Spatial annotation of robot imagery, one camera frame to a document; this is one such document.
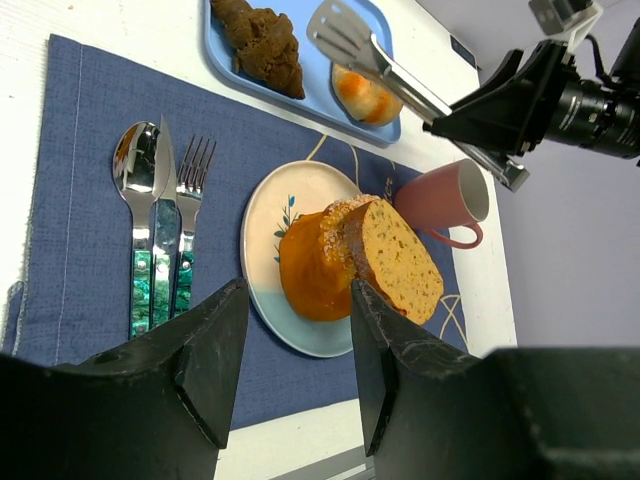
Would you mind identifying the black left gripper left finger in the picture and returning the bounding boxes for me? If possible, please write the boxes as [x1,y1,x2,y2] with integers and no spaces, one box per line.
[1,278,249,479]

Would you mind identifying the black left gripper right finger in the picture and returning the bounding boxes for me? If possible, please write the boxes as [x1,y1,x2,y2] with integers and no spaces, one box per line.
[351,280,639,479]

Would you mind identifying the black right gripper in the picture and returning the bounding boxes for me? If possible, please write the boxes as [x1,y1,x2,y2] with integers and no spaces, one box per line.
[423,39,639,159]

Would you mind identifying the round sliced bread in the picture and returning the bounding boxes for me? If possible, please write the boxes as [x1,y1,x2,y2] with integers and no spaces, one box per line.
[342,199,444,325]

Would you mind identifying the orange sugared muffin bread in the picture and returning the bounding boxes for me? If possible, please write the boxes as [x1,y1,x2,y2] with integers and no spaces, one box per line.
[279,194,378,322]

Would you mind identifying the metal serving tongs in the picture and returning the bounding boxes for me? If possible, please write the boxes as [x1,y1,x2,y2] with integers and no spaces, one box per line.
[306,1,530,192]

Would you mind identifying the brown chocolate bread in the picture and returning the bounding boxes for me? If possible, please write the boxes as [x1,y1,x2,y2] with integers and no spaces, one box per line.
[210,0,306,100]

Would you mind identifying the pink ceramic mug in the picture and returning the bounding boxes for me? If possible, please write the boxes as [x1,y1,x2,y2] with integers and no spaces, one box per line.
[393,159,490,249]

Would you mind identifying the white orange croissant roll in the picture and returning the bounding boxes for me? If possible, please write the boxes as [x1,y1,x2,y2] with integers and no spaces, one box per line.
[331,64,403,127]

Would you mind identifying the light blue tray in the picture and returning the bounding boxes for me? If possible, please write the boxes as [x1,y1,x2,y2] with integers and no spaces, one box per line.
[203,0,401,145]

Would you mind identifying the white plate with leaf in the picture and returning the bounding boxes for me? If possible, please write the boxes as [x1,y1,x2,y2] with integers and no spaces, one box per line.
[240,159,366,359]

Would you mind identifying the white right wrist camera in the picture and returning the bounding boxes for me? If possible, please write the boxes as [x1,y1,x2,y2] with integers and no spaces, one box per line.
[528,0,604,53]

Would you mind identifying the knife with teal handle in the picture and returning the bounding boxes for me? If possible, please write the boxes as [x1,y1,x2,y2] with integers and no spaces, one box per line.
[151,115,179,328]

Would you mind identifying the spoon with teal handle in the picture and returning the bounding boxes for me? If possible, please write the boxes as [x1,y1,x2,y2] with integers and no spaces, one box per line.
[112,121,159,338]

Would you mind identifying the fork with teal handle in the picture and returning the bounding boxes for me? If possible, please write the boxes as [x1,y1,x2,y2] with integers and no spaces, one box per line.
[172,136,217,316]

